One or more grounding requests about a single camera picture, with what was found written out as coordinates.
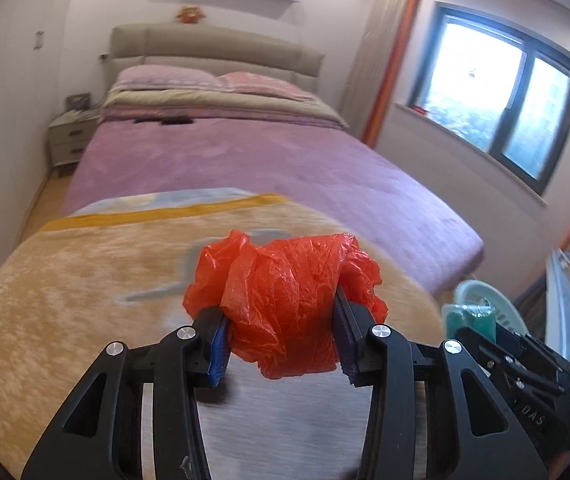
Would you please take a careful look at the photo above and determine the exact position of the beige curtain with orange trim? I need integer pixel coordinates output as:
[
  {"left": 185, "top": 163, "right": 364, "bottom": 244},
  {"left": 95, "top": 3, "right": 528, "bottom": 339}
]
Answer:
[{"left": 342, "top": 0, "right": 423, "bottom": 146}]

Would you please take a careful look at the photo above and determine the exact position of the orange plush toy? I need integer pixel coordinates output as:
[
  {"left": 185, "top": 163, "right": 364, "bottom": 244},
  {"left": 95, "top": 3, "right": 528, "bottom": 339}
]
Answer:
[{"left": 175, "top": 5, "right": 205, "bottom": 26}]

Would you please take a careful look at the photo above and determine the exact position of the white nightstand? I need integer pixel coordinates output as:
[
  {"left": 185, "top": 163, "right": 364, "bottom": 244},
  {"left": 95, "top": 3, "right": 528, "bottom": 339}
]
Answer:
[{"left": 47, "top": 110, "right": 102, "bottom": 177}]

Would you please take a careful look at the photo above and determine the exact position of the dark framed window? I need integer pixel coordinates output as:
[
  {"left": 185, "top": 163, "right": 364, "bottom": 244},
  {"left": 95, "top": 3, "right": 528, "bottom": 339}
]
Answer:
[{"left": 410, "top": 1, "right": 570, "bottom": 197}]

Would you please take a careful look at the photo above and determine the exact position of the tan printed blanket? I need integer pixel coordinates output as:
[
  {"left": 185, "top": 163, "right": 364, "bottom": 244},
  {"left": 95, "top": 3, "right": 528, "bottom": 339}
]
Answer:
[{"left": 0, "top": 187, "right": 446, "bottom": 480}]

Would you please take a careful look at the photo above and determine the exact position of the pale green plastic basket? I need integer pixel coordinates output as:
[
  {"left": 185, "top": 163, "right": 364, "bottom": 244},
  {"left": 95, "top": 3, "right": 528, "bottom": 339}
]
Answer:
[{"left": 440, "top": 280, "right": 516, "bottom": 341}]

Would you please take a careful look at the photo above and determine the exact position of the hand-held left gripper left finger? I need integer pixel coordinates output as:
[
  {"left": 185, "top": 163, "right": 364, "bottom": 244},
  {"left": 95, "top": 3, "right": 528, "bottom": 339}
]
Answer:
[{"left": 21, "top": 305, "right": 231, "bottom": 480}]

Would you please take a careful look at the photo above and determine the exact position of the pink pillow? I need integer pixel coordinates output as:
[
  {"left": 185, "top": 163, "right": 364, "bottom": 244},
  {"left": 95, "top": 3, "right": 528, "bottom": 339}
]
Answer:
[
  {"left": 217, "top": 71, "right": 316, "bottom": 101},
  {"left": 115, "top": 65, "right": 223, "bottom": 92}
]

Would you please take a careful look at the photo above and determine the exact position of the folded beige and purple quilt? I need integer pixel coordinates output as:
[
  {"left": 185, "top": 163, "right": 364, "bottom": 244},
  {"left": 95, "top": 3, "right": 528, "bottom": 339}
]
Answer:
[{"left": 100, "top": 89, "right": 350, "bottom": 128}]

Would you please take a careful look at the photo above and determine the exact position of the green packet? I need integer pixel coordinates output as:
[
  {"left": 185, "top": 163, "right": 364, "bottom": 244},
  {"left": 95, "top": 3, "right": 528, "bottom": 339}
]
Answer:
[{"left": 442, "top": 305, "right": 497, "bottom": 343}]

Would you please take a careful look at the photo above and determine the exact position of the beige bed with purple sheet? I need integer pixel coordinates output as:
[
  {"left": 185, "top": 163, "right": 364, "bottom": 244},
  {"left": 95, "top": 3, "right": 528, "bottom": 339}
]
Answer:
[{"left": 62, "top": 24, "right": 486, "bottom": 296}]

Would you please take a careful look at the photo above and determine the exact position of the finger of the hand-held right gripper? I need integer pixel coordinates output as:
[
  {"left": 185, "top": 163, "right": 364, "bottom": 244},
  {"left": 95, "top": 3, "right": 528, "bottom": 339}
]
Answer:
[
  {"left": 452, "top": 326, "right": 516, "bottom": 376},
  {"left": 492, "top": 320, "right": 570, "bottom": 373}
]

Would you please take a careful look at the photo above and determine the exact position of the red plastic bag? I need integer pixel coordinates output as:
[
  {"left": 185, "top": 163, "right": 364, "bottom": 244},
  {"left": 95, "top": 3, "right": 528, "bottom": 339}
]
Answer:
[{"left": 182, "top": 230, "right": 388, "bottom": 380}]

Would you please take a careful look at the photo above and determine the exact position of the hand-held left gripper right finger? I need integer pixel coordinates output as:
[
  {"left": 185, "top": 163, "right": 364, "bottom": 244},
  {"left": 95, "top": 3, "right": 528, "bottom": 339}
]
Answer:
[{"left": 334, "top": 287, "right": 548, "bottom": 480}]

